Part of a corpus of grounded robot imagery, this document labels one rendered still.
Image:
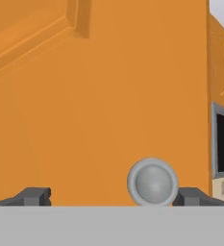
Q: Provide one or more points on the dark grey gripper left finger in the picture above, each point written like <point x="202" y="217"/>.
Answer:
<point x="33" y="195"/>

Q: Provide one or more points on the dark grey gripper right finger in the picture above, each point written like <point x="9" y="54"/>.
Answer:
<point x="190" y="196"/>

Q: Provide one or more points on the round grey cabinet knob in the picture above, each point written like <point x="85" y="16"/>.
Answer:
<point x="152" y="182"/>

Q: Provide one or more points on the orange cabinet door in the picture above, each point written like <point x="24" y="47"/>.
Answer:
<point x="110" y="102"/>

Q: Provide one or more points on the orange cabinet run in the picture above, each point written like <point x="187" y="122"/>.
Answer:
<point x="219" y="64"/>

